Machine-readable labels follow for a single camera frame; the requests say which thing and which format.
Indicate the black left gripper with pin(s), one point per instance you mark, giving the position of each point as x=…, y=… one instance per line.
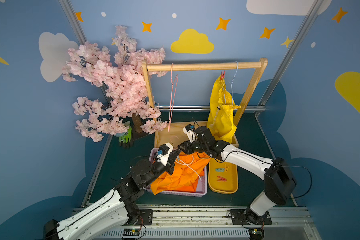
x=172, y=160

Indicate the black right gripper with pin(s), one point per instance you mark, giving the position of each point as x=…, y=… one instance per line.
x=186, y=145

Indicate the light orange shorts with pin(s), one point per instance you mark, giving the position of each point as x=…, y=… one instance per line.
x=189, y=171

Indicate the red clothespin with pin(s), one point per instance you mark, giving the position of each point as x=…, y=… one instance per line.
x=221, y=179
x=222, y=77

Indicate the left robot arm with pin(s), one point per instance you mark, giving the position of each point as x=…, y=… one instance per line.
x=114, y=198

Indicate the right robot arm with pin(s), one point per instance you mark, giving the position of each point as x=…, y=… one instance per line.
x=278, y=178

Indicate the yellow shorts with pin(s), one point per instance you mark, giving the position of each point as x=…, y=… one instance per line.
x=221, y=116

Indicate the red clothespin on yellow shorts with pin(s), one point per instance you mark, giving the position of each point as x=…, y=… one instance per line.
x=222, y=77

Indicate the wooden clothes rack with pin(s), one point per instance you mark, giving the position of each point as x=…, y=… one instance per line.
x=192, y=103

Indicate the pink plastic basket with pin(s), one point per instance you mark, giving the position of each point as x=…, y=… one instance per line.
x=201, y=190

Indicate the green plant decoration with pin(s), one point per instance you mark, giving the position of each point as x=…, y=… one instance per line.
x=126, y=139

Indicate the yellow plastic tray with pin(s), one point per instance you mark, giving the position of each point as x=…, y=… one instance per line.
x=229, y=187

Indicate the pink cherry blossom tree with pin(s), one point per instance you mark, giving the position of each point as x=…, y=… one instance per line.
x=126, y=86

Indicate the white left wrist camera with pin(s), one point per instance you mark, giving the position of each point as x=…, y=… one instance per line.
x=163, y=153

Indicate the light blue wire hanger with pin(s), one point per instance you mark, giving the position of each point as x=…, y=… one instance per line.
x=232, y=82

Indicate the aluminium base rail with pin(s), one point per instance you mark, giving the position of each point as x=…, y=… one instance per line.
x=203, y=222

